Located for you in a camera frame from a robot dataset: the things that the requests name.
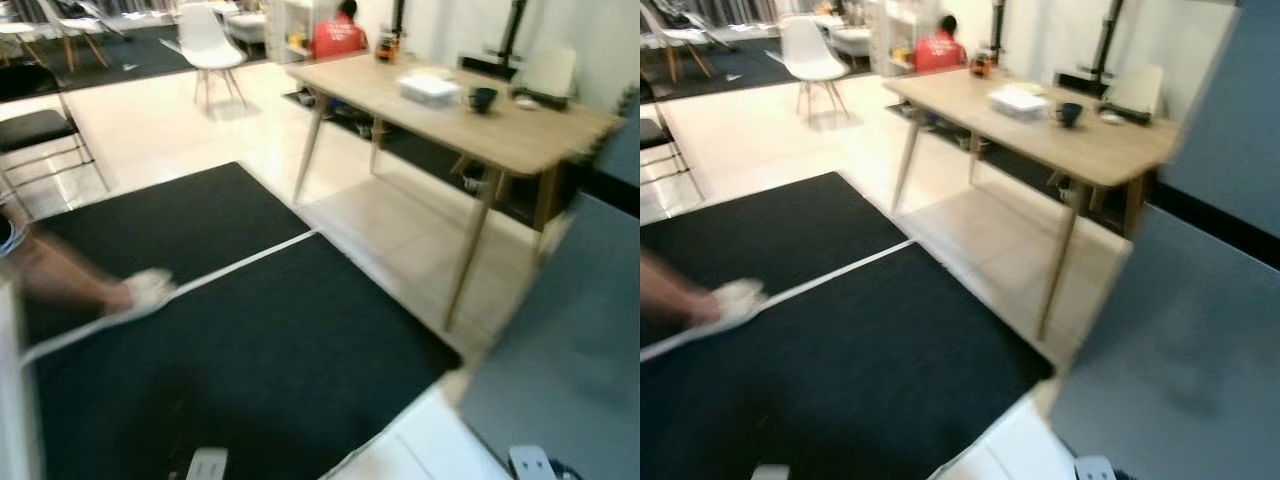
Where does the light wooden table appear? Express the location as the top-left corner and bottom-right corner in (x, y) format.
(883, 68), (1181, 341)
(285, 55), (623, 333)

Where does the grey fridge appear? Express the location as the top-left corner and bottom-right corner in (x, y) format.
(458, 85), (641, 480)
(1050, 0), (1280, 480)

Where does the black metal-framed chair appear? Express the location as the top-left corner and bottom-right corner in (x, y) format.
(0, 62), (111, 201)
(640, 85), (706, 201)

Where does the white tape strip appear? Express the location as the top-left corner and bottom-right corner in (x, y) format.
(640, 238), (916, 361)
(20, 230), (321, 363)

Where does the person's bare leg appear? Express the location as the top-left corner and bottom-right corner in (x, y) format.
(640, 250), (723, 329)
(0, 225), (131, 319)

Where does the white plastic chair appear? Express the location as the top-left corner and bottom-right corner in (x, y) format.
(1108, 63), (1166, 113)
(176, 3), (249, 111)
(520, 45), (579, 99)
(778, 16), (851, 119)

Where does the white shelf unit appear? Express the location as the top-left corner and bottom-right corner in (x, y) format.
(870, 0), (926, 76)
(268, 0), (319, 63)

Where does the white lidded plastic container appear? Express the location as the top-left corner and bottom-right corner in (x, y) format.
(398, 72), (461, 104)
(988, 87), (1049, 121)

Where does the white slipper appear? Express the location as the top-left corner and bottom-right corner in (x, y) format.
(700, 278), (769, 329)
(105, 268), (179, 323)

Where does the person in red shirt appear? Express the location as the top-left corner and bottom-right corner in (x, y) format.
(912, 14), (967, 73)
(310, 0), (369, 59)

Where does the black floor mat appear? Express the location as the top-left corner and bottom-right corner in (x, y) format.
(640, 243), (1056, 480)
(40, 160), (313, 346)
(30, 235), (463, 480)
(640, 172), (909, 346)

